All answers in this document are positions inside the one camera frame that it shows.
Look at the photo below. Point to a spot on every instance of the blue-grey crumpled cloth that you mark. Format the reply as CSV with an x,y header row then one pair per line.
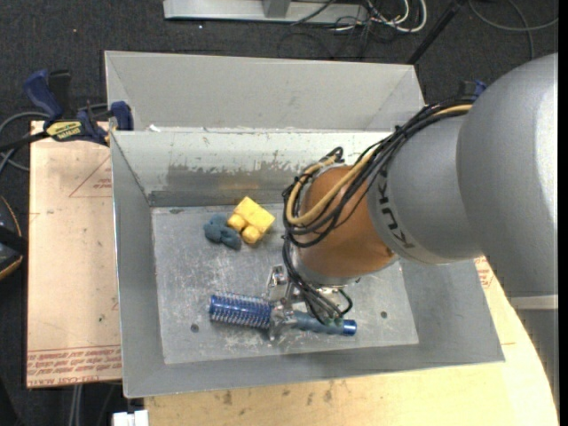
x,y
219,232

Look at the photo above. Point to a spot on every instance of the yellow toy block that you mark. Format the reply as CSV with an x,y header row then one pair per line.
x,y
253,218

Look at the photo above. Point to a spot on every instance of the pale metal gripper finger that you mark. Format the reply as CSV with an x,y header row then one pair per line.
x,y
277,278
280,326

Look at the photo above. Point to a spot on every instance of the grey metal bin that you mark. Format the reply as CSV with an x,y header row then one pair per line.
x,y
213,282

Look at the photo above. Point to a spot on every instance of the blue hairbrush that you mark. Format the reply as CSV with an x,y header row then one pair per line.
x,y
239,311

